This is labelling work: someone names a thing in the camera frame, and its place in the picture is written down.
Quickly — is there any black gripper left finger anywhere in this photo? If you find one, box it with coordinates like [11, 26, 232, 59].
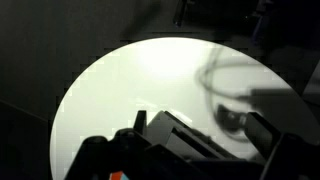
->
[133, 110, 147, 135]

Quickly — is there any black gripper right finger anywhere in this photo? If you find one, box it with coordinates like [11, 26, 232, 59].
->
[244, 112, 281, 159]

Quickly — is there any grey toy stove oven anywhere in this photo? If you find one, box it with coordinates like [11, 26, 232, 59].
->
[143, 111, 235, 160]

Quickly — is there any round white table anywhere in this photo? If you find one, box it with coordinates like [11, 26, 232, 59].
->
[50, 37, 319, 180]

